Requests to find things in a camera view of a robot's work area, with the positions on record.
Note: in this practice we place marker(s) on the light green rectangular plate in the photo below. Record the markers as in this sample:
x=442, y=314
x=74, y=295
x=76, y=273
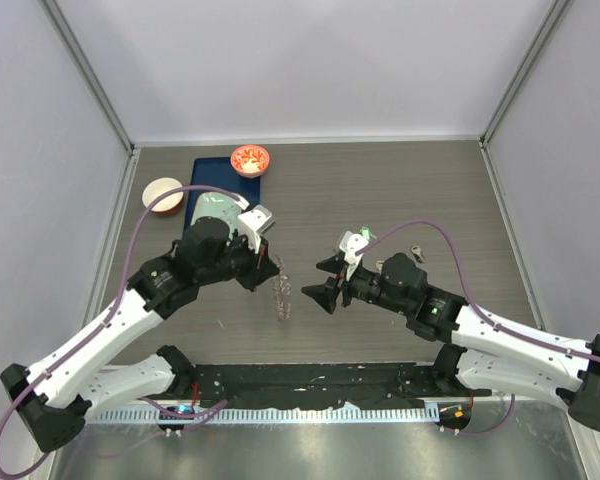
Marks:
x=217, y=205

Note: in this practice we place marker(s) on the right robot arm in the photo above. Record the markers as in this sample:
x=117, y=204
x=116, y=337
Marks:
x=482, y=351

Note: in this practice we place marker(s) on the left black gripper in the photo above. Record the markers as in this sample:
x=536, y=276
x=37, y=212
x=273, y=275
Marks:
x=261, y=266

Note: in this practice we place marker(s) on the green key tag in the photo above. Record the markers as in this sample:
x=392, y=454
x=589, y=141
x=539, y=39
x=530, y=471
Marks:
x=365, y=231

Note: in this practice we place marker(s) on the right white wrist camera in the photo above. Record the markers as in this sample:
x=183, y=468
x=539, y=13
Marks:
x=349, y=256

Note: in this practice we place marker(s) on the slotted cable duct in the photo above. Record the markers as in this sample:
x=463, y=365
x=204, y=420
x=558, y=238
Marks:
x=349, y=414

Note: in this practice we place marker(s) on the blue tray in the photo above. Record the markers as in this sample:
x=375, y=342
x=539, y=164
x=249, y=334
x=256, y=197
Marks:
x=218, y=172

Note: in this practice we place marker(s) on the black-head key far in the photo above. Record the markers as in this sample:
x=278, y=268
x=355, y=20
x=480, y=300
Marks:
x=417, y=253

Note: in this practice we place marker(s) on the metal disc key organizer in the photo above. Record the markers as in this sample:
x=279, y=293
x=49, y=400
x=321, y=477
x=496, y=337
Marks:
x=281, y=287

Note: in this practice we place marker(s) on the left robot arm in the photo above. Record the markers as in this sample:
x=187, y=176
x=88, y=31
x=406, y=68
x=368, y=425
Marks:
x=58, y=395

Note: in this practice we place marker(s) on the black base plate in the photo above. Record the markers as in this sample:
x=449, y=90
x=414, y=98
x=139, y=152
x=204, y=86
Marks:
x=318, y=386

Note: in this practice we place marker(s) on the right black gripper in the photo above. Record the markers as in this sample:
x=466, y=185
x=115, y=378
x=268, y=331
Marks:
x=325, y=294

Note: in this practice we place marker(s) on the red patterned bowl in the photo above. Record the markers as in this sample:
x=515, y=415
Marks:
x=250, y=161

